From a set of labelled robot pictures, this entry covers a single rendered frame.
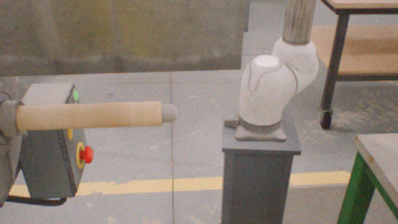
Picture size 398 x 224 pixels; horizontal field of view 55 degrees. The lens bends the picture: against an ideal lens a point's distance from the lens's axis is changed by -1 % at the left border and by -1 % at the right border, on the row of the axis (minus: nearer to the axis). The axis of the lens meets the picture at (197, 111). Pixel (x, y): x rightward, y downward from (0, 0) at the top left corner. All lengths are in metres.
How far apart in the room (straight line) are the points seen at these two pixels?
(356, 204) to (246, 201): 0.50
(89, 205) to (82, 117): 1.70
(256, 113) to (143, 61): 1.06
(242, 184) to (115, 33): 1.23
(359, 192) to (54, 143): 0.79
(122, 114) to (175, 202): 1.66
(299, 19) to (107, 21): 1.16
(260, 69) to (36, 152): 0.77
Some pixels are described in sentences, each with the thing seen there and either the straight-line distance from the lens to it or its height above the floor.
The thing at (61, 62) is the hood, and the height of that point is 1.40.
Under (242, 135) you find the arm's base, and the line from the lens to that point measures 1.38.
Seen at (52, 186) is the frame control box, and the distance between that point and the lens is 0.87.
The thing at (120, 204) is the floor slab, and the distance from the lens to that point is 2.16.
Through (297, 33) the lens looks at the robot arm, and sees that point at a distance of 1.43.
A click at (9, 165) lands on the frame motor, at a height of 1.18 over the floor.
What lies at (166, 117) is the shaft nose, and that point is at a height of 1.25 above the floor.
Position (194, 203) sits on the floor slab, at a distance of 2.13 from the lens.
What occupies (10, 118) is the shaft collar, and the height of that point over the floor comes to 1.26.
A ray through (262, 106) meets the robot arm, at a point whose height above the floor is 0.84.
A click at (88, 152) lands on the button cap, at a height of 0.99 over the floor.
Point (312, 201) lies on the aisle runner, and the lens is 2.22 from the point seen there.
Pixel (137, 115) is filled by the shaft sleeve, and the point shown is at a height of 1.26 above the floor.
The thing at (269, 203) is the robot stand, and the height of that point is 0.43.
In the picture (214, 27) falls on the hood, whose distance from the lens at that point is 0.29.
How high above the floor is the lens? 1.52
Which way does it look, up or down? 32 degrees down
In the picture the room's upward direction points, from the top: straight up
